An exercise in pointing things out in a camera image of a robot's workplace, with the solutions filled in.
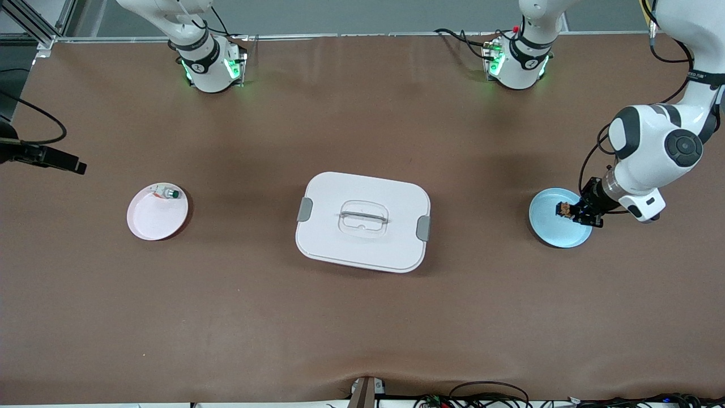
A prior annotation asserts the pink box with white lid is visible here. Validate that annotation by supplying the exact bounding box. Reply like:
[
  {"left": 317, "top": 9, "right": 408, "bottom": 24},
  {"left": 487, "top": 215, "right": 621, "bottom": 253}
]
[{"left": 295, "top": 172, "right": 431, "bottom": 274}]

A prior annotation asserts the black cable bundle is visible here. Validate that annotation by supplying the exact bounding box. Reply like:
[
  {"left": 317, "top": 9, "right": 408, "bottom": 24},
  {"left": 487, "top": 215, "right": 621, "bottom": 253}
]
[{"left": 532, "top": 393, "right": 725, "bottom": 408}]

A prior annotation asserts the black looped cable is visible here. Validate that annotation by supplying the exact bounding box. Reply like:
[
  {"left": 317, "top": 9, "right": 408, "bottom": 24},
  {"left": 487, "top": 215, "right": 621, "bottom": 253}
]
[{"left": 449, "top": 381, "right": 530, "bottom": 408}]

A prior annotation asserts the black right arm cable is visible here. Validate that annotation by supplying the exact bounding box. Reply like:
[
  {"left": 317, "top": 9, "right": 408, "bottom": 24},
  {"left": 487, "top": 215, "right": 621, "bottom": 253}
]
[{"left": 0, "top": 91, "right": 67, "bottom": 146}]

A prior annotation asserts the small grey metal bracket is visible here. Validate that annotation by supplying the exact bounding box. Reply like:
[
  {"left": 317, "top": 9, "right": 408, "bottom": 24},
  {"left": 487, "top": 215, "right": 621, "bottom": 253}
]
[{"left": 348, "top": 376, "right": 387, "bottom": 408}]

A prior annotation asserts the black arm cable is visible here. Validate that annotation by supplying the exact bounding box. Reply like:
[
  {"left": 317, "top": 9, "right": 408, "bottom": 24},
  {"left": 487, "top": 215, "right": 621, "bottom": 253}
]
[
  {"left": 578, "top": 0, "right": 696, "bottom": 198},
  {"left": 0, "top": 91, "right": 67, "bottom": 146}
]

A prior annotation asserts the blue round plate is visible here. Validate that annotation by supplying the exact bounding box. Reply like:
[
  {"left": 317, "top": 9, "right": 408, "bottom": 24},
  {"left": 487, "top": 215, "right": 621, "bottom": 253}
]
[{"left": 528, "top": 188, "right": 593, "bottom": 249}]

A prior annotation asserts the brown table mat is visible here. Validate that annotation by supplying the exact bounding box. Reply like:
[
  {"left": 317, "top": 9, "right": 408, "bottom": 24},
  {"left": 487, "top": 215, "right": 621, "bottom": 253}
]
[{"left": 0, "top": 33, "right": 725, "bottom": 404}]

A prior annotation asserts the black base cable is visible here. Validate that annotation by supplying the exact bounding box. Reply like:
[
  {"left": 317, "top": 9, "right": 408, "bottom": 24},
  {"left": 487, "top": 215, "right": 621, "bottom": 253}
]
[{"left": 435, "top": 28, "right": 499, "bottom": 60}]

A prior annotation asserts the pink round plate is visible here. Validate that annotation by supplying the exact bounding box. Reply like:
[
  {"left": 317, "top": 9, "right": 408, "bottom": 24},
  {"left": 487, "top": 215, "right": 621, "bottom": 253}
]
[{"left": 127, "top": 183, "right": 189, "bottom": 241}]

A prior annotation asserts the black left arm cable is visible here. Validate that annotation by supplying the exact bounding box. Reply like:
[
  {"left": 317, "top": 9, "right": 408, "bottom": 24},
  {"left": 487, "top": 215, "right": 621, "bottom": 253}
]
[{"left": 578, "top": 0, "right": 696, "bottom": 198}]

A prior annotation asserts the aluminium frame profile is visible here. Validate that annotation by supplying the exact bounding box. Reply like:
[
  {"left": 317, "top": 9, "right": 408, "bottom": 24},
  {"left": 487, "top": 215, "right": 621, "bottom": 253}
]
[{"left": 0, "top": 0, "right": 77, "bottom": 49}]

